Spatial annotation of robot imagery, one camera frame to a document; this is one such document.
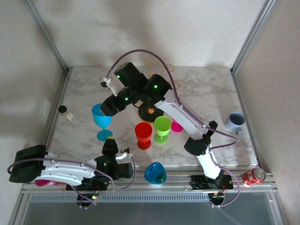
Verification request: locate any blue plastic wine glass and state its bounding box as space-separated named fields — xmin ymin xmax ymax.
xmin=91 ymin=103 xmax=113 ymax=142

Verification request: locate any red plastic wine glass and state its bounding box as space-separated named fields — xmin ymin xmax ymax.
xmin=135 ymin=122 xmax=153 ymax=150

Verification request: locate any green plastic wine glass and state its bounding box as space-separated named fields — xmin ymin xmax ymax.
xmin=154 ymin=116 xmax=172 ymax=144

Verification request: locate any pink plastic wine glass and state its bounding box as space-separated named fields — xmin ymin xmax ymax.
xmin=170 ymin=119 xmax=185 ymax=133

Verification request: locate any blue translucent plastic container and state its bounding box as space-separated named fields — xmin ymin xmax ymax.
xmin=144 ymin=162 xmax=167 ymax=186

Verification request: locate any small jar with black lid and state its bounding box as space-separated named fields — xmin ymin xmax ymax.
xmin=58 ymin=105 xmax=74 ymax=122

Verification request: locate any grey tinted panel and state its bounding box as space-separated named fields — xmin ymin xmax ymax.
xmin=14 ymin=192 xmax=285 ymax=225

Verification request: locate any pale blue ceramic mug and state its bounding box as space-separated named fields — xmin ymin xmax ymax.
xmin=225 ymin=111 xmax=246 ymax=135

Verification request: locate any red soda can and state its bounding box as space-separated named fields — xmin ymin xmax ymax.
xmin=242 ymin=168 xmax=267 ymax=187

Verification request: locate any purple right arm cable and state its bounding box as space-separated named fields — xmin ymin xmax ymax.
xmin=106 ymin=48 xmax=241 ymax=209

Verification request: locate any gold wire wine glass rack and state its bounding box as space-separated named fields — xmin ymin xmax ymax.
xmin=137 ymin=58 xmax=181 ymax=123

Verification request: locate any slotted metal cable duct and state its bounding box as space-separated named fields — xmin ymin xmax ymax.
xmin=29 ymin=194 xmax=210 ymax=203

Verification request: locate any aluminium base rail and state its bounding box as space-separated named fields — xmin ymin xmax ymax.
xmin=22 ymin=165 xmax=276 ymax=194

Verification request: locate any aluminium table side rail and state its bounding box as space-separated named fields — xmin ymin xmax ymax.
xmin=231 ymin=70 xmax=261 ymax=165
xmin=39 ymin=69 xmax=72 ymax=167

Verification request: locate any aluminium frame post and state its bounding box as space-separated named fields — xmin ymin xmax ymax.
xmin=230 ymin=0 xmax=276 ymax=75
xmin=22 ymin=0 xmax=71 ymax=75

